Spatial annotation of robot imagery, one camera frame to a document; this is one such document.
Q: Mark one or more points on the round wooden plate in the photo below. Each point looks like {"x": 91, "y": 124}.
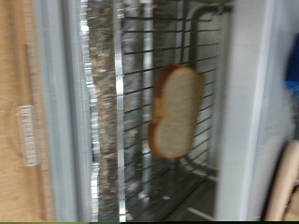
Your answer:
{"x": 283, "y": 180}

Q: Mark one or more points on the white bread slice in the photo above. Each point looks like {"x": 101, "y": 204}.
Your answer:
{"x": 177, "y": 112}

